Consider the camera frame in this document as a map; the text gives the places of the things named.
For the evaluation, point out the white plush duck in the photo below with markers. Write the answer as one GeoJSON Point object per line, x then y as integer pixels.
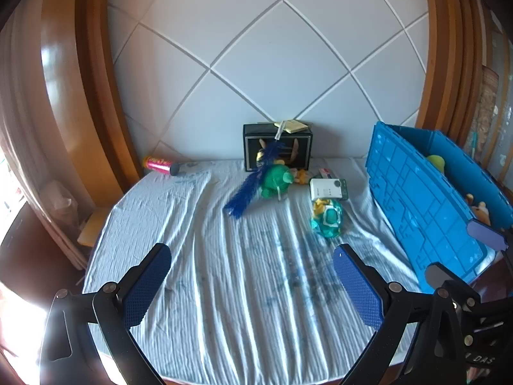
{"type": "Point", "coordinates": [302, 176]}

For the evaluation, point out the yellow green plush toy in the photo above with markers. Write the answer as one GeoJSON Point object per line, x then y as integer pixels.
{"type": "Point", "coordinates": [437, 163]}

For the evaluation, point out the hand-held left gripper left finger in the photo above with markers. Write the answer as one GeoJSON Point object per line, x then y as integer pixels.
{"type": "Point", "coordinates": [140, 292]}

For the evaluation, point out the orange plush toy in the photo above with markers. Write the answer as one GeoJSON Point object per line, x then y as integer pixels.
{"type": "Point", "coordinates": [479, 210]}

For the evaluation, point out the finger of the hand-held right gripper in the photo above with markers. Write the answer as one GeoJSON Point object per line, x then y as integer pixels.
{"type": "Point", "coordinates": [449, 280]}
{"type": "Point", "coordinates": [487, 234]}

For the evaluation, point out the wooden nightstand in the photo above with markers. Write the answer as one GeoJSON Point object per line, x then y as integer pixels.
{"type": "Point", "coordinates": [92, 226]}

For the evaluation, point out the beige flat box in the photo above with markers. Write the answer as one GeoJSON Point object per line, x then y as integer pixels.
{"type": "Point", "coordinates": [296, 126]}

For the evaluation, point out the green plush turtle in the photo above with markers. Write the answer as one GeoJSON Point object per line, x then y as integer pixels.
{"type": "Point", "coordinates": [274, 180]}

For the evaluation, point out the blue plastic crate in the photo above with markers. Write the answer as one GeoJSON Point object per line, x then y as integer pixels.
{"type": "Point", "coordinates": [417, 192]}

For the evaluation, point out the pink cylindrical can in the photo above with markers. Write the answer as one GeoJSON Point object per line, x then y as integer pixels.
{"type": "Point", "coordinates": [158, 164]}

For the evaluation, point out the red and white medicine box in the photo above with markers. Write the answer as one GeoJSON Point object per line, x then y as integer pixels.
{"type": "Point", "coordinates": [325, 173]}

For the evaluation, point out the dark green gift bag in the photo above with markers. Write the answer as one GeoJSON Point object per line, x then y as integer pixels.
{"type": "Point", "coordinates": [251, 138]}

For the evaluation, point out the teal patterned pouch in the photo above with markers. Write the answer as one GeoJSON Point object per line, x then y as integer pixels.
{"type": "Point", "coordinates": [328, 218]}

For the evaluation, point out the blue feather wand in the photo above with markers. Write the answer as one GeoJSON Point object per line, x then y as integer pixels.
{"type": "Point", "coordinates": [244, 192]}

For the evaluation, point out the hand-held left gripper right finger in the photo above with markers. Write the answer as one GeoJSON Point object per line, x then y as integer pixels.
{"type": "Point", "coordinates": [356, 288]}

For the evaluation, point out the white and green box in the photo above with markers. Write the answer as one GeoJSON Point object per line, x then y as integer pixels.
{"type": "Point", "coordinates": [326, 187]}

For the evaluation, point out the wooden headboard frame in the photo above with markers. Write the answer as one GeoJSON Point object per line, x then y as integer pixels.
{"type": "Point", "coordinates": [80, 88]}
{"type": "Point", "coordinates": [445, 48]}

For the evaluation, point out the light blue bed sheet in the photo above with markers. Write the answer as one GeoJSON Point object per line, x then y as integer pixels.
{"type": "Point", "coordinates": [240, 288]}

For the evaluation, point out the wall poster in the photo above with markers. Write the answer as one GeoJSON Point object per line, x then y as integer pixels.
{"type": "Point", "coordinates": [491, 104]}

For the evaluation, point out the clear plastic bag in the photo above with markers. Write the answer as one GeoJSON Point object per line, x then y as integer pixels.
{"type": "Point", "coordinates": [60, 202]}

